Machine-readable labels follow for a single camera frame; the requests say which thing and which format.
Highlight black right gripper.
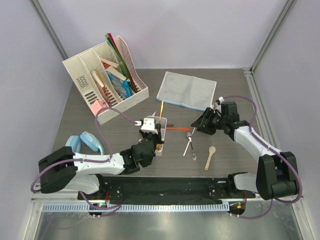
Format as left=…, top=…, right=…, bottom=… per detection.
left=191, top=107, right=227, bottom=136

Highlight white chopstick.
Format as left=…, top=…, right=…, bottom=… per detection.
left=182, top=127, right=196, bottom=157

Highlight silver metal spoon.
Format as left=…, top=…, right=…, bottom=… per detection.
left=185, top=131, right=197, bottom=161

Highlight orange plastic utensil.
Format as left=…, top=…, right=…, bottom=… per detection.
left=166, top=127, right=191, bottom=131

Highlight white utensil container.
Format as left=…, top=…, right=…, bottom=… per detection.
left=147, top=115, right=168, bottom=156

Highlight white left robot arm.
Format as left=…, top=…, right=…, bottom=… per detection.
left=36, top=130, right=164, bottom=200

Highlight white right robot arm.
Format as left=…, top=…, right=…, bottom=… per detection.
left=191, top=107, right=302, bottom=202

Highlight beige wooden spoon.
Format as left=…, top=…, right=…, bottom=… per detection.
left=204, top=145, right=216, bottom=171

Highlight grey folded cloth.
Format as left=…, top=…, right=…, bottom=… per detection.
left=156, top=71, right=217, bottom=111

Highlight pink box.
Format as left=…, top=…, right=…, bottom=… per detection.
left=90, top=99, right=107, bottom=115

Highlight blue illustrated book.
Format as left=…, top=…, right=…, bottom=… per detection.
left=106, top=66, right=132, bottom=99

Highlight light blue headphones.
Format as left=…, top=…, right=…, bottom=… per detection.
left=64, top=131, right=105, bottom=155

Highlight red striped book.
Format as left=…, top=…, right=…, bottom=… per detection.
left=91, top=70, right=112, bottom=107

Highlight white desktop file organizer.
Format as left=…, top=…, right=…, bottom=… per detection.
left=62, top=36, right=149, bottom=115

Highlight green plastic folder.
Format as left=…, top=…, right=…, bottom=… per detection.
left=105, top=33, right=138, bottom=93

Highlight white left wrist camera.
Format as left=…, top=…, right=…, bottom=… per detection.
left=140, top=117, right=158, bottom=134

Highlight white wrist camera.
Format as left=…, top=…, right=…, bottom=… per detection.
left=214, top=96, right=225, bottom=109
left=140, top=117, right=158, bottom=134

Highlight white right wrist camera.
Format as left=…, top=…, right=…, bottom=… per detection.
left=214, top=96, right=225, bottom=109

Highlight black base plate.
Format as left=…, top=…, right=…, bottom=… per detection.
left=85, top=176, right=256, bottom=205

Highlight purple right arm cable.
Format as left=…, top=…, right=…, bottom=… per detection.
left=222, top=94, right=303, bottom=220

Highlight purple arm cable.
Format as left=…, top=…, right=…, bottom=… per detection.
left=30, top=106, right=141, bottom=217
left=222, top=94, right=303, bottom=220

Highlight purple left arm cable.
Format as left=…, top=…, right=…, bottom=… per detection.
left=30, top=106, right=141, bottom=217

